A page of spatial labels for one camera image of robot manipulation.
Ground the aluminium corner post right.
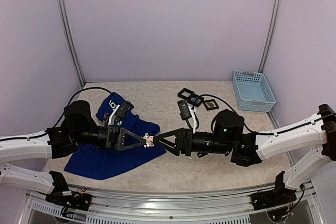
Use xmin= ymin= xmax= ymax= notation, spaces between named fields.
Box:
xmin=258 ymin=0 xmax=282 ymax=73

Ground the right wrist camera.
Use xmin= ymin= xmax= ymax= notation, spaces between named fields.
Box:
xmin=177 ymin=100 xmax=197 ymax=134

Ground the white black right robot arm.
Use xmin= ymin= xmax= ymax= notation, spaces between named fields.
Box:
xmin=154 ymin=104 xmax=335 ymax=205

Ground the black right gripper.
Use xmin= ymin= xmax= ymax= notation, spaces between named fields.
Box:
xmin=152 ymin=129 xmax=233 ymax=157

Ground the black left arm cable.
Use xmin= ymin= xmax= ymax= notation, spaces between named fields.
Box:
xmin=0 ymin=86 xmax=118 ymax=141

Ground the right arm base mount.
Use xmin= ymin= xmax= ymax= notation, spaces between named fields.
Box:
xmin=250 ymin=178 xmax=297 ymax=212

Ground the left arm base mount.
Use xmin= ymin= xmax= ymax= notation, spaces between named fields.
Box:
xmin=45 ymin=187 xmax=92 ymax=211

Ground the blue printed t-shirt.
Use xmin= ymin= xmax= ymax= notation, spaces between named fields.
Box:
xmin=64 ymin=92 xmax=166 ymax=182

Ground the white snowflake brooch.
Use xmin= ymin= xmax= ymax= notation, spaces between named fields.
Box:
xmin=142 ymin=133 xmax=154 ymax=148

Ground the aluminium front rail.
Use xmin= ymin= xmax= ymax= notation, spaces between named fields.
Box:
xmin=19 ymin=179 xmax=323 ymax=224

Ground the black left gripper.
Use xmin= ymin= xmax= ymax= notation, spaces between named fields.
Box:
xmin=72 ymin=124 xmax=146 ymax=151

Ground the light blue plastic basket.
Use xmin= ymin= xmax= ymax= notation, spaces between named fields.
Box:
xmin=233 ymin=70 xmax=276 ymax=113

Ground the sunset painting round brooch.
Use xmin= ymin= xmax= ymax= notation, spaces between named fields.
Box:
xmin=205 ymin=102 xmax=215 ymax=109

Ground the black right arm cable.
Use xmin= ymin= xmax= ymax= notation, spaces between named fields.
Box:
xmin=183 ymin=93 xmax=336 ymax=135

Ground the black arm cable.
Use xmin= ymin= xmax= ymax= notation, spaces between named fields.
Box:
xmin=183 ymin=93 xmax=336 ymax=135
xmin=0 ymin=86 xmax=118 ymax=141

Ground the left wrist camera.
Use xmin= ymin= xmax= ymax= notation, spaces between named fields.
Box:
xmin=108 ymin=101 xmax=132 ymax=126

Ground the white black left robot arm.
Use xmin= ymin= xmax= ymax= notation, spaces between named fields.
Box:
xmin=1 ymin=100 xmax=146 ymax=206

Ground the aluminium corner post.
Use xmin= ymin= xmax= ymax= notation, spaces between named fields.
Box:
xmin=56 ymin=0 xmax=86 ymax=88
xmin=258 ymin=0 xmax=282 ymax=73

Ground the black square frame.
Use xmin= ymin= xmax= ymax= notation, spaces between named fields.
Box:
xmin=203 ymin=99 xmax=219 ymax=111
xmin=177 ymin=88 xmax=195 ymax=103
xmin=187 ymin=94 xmax=204 ymax=108

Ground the aluminium corner post left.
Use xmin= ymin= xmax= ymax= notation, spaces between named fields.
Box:
xmin=56 ymin=0 xmax=86 ymax=88

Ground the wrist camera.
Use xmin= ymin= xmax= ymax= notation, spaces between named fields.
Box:
xmin=108 ymin=101 xmax=132 ymax=126
xmin=177 ymin=100 xmax=197 ymax=134

